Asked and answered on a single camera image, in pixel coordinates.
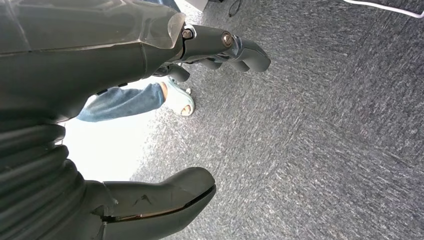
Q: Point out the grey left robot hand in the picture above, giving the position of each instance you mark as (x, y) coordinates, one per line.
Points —
(82, 59)

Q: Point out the person's leg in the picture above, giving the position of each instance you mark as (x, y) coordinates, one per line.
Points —
(126, 102)

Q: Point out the person's foot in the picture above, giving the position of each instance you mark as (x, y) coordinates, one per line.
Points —
(179, 101)

